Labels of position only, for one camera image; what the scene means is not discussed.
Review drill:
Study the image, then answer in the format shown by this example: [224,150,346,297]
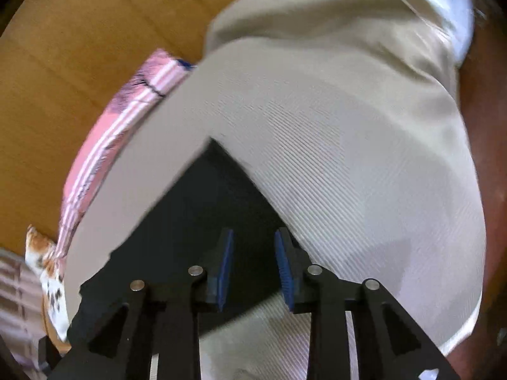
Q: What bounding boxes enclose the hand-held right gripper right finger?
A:
[274,227,462,380]

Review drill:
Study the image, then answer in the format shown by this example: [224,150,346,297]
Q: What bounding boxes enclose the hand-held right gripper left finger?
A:
[49,227,235,380]

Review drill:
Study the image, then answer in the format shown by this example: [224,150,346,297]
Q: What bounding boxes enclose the black pants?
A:
[67,138,313,339]

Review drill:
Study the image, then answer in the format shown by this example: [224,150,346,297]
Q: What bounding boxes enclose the beige woven bed mat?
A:
[63,0,488,380]

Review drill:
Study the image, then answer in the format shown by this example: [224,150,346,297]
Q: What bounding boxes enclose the floral pillow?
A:
[26,225,74,353]

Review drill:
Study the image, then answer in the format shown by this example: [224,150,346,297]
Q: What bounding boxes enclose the pink striped blanket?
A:
[57,49,199,254]

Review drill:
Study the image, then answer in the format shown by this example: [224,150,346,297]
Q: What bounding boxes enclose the pink beige curtain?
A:
[0,247,52,373]

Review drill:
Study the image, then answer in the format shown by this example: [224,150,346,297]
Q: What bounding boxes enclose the wooden headboard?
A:
[0,0,262,242]

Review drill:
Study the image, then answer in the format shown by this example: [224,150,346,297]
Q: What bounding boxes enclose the white cloth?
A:
[253,0,476,68]

